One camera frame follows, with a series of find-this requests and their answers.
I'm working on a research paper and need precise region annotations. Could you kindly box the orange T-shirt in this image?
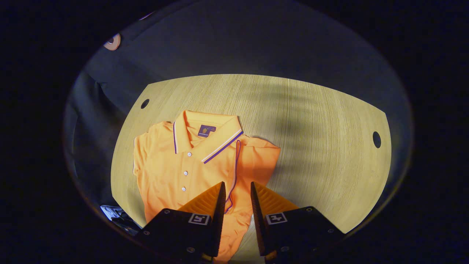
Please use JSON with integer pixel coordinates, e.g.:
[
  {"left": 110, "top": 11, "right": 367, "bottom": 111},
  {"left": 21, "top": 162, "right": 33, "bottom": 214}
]
[{"left": 133, "top": 110, "right": 281, "bottom": 263}]

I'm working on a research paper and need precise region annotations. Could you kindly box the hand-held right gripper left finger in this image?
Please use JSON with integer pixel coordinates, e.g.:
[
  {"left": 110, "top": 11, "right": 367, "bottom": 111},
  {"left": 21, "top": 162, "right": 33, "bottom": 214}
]
[{"left": 137, "top": 181, "right": 227, "bottom": 263}]

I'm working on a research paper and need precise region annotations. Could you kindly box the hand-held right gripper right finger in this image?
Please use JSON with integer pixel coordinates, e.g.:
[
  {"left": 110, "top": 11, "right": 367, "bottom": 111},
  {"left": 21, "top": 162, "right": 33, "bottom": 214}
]
[{"left": 250, "top": 181, "right": 346, "bottom": 263}]

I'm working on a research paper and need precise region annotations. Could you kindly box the silver office chair base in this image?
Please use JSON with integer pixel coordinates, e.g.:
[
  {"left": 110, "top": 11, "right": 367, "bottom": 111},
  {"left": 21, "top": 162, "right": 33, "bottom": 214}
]
[{"left": 100, "top": 205, "right": 142, "bottom": 235}]

